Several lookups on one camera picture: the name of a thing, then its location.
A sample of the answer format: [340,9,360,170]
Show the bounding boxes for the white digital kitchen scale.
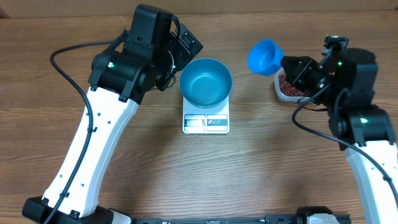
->
[182,97,230,134]

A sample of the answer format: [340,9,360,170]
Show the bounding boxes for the clear plastic food container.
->
[274,68,308,103]

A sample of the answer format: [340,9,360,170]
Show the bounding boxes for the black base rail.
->
[105,205,352,224]

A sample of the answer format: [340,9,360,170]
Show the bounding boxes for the teal metal bowl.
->
[179,58,233,108]

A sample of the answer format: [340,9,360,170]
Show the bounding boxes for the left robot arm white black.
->
[22,4,202,224]

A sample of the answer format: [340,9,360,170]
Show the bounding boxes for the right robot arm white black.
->
[281,47,397,223]

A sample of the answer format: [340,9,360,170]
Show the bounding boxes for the blue plastic scoop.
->
[248,39,284,76]

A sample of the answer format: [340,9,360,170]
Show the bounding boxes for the red adzuki beans in container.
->
[278,72,307,97]

